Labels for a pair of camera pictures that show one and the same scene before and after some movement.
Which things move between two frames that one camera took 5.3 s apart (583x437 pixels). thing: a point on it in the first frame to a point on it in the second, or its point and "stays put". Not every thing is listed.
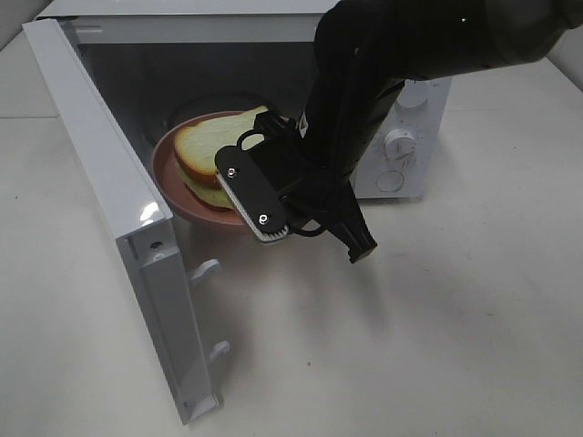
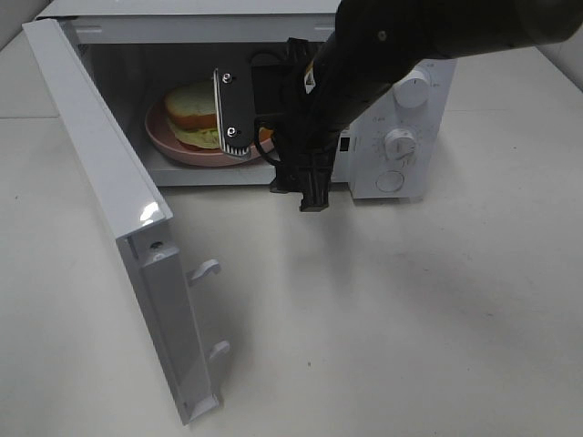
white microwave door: [138, 215] stays put
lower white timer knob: [399, 144] stays put
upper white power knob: [413, 94] stays put
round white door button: [389, 180] stays put
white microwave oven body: [149, 62] stays put
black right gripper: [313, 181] to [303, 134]
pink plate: [171, 187] to [162, 138]
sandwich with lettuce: [198, 144] to [190, 113]
